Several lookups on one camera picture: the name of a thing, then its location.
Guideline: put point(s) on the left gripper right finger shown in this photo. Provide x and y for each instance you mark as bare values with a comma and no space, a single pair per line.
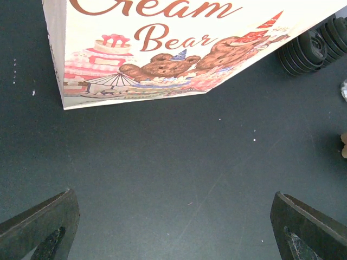
302,232

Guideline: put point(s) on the cup of wrapped straws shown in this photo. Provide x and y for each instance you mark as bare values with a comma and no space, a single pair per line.
343,89

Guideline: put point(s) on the black lid stack right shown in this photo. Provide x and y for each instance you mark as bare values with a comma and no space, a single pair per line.
333,33

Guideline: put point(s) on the white printed paper bag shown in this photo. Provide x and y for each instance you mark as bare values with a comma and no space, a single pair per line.
107,52

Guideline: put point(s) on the black lid stack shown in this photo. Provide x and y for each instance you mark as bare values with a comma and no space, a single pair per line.
333,33
304,54

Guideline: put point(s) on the black lid stack left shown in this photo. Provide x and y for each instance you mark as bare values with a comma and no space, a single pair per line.
304,54

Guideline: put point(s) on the stack of pulp carriers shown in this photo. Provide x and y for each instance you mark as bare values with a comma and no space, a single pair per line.
343,138

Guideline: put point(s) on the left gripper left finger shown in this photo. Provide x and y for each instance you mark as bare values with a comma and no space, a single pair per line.
48,229

